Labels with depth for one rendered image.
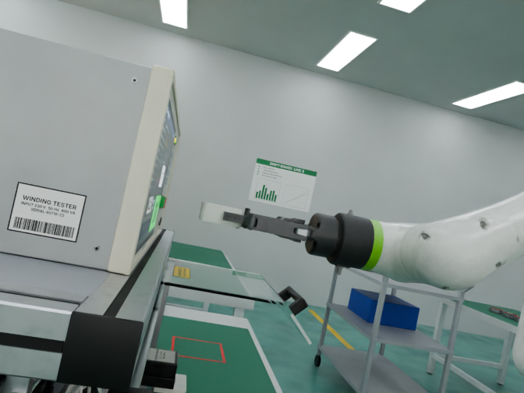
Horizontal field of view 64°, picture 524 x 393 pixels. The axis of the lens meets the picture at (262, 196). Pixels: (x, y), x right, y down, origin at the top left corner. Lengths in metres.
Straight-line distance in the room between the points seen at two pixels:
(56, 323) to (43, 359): 0.02
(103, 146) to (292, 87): 5.81
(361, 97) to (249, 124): 1.73
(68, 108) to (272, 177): 5.56
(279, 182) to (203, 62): 1.97
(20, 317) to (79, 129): 0.20
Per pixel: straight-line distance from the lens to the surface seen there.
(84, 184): 0.43
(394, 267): 0.76
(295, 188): 6.02
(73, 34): 6.35
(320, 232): 0.71
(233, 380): 1.20
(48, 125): 0.44
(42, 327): 0.31
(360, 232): 0.73
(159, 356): 0.79
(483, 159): 7.41
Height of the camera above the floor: 1.20
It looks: 2 degrees up
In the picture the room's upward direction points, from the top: 12 degrees clockwise
